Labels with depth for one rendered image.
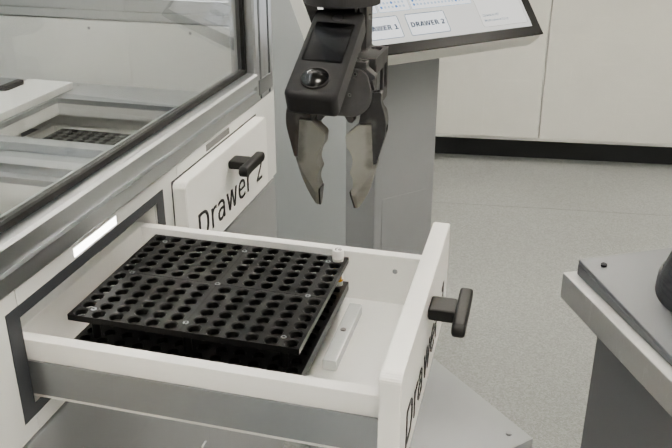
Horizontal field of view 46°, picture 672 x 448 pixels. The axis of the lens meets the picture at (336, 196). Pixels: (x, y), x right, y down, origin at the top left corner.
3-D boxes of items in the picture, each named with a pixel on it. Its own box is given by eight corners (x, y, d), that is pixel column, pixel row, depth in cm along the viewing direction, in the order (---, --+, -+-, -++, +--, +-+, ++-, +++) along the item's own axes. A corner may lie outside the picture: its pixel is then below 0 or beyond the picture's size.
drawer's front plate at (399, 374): (445, 310, 88) (450, 221, 84) (397, 493, 62) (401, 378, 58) (429, 308, 89) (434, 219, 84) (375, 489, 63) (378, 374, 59)
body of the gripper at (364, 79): (389, 103, 81) (393, -18, 76) (371, 127, 73) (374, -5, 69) (318, 97, 83) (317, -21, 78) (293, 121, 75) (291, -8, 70)
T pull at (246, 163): (265, 159, 110) (265, 150, 110) (246, 178, 104) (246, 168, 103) (241, 157, 111) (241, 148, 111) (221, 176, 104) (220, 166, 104)
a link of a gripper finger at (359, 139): (393, 189, 83) (383, 104, 79) (382, 211, 77) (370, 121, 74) (364, 190, 83) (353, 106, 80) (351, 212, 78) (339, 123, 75)
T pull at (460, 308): (472, 299, 75) (473, 286, 74) (464, 341, 68) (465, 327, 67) (435, 294, 76) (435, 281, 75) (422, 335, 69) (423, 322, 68)
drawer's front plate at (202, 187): (268, 182, 124) (266, 115, 120) (191, 266, 98) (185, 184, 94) (258, 181, 124) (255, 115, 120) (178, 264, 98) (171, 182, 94)
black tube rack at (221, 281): (348, 310, 85) (348, 256, 82) (300, 410, 69) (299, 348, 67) (160, 284, 90) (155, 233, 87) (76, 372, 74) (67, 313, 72)
